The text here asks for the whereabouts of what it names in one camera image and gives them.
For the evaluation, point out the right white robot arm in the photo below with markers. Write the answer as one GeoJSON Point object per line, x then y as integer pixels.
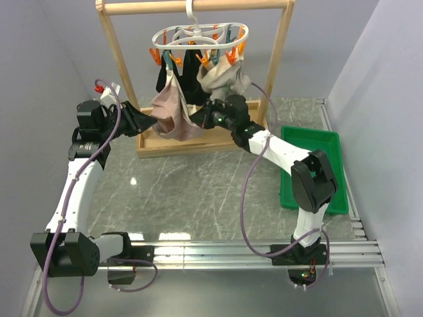
{"type": "Point", "coordinates": [312, 178]}

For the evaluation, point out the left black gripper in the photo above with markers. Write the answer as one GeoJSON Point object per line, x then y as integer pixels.
{"type": "Point", "coordinates": [141, 121]}

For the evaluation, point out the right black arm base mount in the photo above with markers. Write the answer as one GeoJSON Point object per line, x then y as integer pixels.
{"type": "Point", "coordinates": [291, 254]}

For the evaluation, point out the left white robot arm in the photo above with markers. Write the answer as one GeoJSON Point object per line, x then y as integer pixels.
{"type": "Point", "coordinates": [64, 249]}

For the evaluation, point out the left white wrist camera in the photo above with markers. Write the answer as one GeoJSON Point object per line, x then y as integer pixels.
{"type": "Point", "coordinates": [107, 97]}

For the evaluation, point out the wooden hanging rack frame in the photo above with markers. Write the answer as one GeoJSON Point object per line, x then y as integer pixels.
{"type": "Point", "coordinates": [148, 143]}

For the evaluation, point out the pink beige underwear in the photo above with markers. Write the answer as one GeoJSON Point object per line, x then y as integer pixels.
{"type": "Point", "coordinates": [172, 112]}

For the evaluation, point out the green plastic bin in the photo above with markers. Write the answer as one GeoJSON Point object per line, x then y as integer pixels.
{"type": "Point", "coordinates": [329, 142]}

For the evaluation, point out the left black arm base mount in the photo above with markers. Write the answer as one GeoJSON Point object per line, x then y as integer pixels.
{"type": "Point", "coordinates": [142, 255]}

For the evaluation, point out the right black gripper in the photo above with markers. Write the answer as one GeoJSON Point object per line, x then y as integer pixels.
{"type": "Point", "coordinates": [203, 117]}

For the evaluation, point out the grey underwear white trim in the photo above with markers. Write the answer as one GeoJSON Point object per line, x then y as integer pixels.
{"type": "Point", "coordinates": [224, 79]}

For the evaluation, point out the white plastic clip hanger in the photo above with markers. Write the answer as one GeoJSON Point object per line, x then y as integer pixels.
{"type": "Point", "coordinates": [212, 40]}

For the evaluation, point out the black underwear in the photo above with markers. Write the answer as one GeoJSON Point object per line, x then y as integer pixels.
{"type": "Point", "coordinates": [189, 84]}

